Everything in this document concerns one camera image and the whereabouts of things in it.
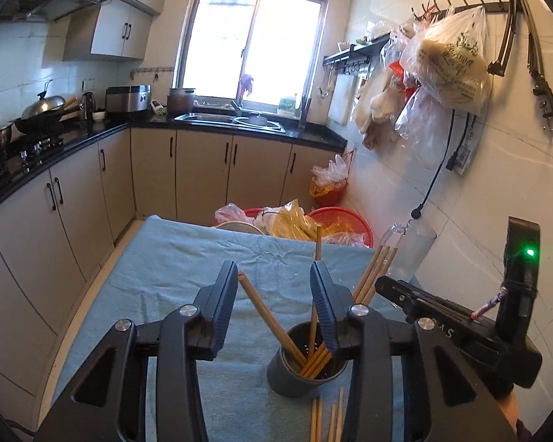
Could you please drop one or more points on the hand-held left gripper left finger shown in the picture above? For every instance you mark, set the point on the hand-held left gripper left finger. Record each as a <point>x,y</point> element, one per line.
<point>223,304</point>

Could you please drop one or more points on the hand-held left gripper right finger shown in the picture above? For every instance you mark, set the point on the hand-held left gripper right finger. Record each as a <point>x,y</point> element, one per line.
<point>325,313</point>

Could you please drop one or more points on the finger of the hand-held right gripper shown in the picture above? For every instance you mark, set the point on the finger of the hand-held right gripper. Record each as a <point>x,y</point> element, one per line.
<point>405,297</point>

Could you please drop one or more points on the black perforated utensil holder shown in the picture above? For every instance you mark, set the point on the black perforated utensil holder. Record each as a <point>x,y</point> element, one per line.
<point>290,377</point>

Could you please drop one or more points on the person's right forearm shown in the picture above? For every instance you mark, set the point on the person's right forearm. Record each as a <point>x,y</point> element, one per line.
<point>508,409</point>

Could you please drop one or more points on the clear glass pitcher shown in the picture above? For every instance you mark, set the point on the clear glass pitcher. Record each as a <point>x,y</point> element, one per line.
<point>412,253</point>

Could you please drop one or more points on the grey-green table cloth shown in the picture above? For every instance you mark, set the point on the grey-green table cloth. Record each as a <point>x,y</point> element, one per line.
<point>166,262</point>

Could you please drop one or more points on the white basin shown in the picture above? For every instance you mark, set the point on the white basin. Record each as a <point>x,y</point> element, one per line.
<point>237,227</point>

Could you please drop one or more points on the pink white plastic bag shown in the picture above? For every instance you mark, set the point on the pink white plastic bag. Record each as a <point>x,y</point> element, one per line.
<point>232,214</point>

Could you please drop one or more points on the red plastic basket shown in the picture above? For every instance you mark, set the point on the red plastic basket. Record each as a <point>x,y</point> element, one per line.
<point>345,221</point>
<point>254,213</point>

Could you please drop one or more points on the yellow plastic bag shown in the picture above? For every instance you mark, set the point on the yellow plastic bag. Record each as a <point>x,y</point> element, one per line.
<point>290,223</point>

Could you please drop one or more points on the red bin with bag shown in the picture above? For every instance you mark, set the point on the red bin with bag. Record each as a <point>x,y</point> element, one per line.
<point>329,179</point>

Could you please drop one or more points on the white power strip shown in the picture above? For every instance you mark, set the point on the white power strip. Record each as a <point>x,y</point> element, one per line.
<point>463,159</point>

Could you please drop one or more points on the beige kitchen base cabinets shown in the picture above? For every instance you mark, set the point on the beige kitchen base cabinets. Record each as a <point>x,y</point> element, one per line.
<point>73,239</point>

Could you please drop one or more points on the hanging clear plastic bags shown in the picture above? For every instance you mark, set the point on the hanging clear plastic bags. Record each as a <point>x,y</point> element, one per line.
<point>396,115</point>

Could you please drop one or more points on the steel kitchen sink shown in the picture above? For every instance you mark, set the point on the steel kitchen sink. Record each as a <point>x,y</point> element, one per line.
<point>230,119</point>

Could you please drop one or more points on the sink faucet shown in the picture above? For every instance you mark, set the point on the sink faucet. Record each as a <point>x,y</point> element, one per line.
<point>236,108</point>

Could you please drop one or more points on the dark knife holder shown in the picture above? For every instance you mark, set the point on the dark knife holder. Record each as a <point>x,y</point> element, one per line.
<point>304,110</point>

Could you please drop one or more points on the white cutting board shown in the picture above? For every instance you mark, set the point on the white cutting board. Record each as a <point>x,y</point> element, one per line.
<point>342,101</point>

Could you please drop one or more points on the green dish sponge pack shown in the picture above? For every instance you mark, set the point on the green dish sponge pack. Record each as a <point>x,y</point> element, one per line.
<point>287,107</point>

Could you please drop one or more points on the brown clay pot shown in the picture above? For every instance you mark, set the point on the brown clay pot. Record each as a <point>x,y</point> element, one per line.
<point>180,101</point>

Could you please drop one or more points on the small white remote-like object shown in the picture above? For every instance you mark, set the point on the small white remote-like object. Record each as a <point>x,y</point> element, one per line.
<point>157,107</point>

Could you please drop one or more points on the black kitchen countertop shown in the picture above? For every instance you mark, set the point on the black kitchen countertop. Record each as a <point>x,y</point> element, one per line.
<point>96,136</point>

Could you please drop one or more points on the purple object at window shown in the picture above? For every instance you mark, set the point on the purple object at window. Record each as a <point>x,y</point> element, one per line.
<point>246,85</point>

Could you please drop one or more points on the silver black rice cooker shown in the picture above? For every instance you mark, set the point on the silver black rice cooker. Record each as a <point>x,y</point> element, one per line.
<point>128,100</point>

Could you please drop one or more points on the steel kettle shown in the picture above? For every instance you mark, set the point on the steel kettle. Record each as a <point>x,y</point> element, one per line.
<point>87,107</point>

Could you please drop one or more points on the large printed plastic bag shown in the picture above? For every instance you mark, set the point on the large printed plastic bag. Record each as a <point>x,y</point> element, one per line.
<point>447,60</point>

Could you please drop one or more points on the black gas stove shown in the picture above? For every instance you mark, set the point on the black gas stove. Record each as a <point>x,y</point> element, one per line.
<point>37,147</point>

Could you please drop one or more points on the black wok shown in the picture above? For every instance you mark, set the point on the black wok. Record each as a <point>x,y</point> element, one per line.
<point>41,124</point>

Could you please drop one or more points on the steel wok lid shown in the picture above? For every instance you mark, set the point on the steel wok lid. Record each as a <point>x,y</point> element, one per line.
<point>44,106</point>

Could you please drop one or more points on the brown black hanging tool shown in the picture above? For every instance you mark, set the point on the brown black hanging tool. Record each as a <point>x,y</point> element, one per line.
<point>507,41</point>

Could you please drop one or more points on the kitchen window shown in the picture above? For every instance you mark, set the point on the kitchen window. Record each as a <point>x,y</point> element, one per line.
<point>253,32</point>

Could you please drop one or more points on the steel wall hook bar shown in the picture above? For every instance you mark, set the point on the steel wall hook bar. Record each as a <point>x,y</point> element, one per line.
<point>152,71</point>

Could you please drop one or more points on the black wall rack shelf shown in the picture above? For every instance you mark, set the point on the black wall rack shelf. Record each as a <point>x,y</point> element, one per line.
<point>355,53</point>

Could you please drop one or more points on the white wall socket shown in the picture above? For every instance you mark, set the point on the white wall socket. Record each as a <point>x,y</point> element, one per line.
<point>88,84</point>

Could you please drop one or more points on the beige wall cabinets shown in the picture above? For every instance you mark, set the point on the beige wall cabinets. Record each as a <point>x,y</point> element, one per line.
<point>120,32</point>

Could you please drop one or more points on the black wall hook rail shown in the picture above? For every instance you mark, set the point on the black wall hook rail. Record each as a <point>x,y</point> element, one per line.
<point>488,7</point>

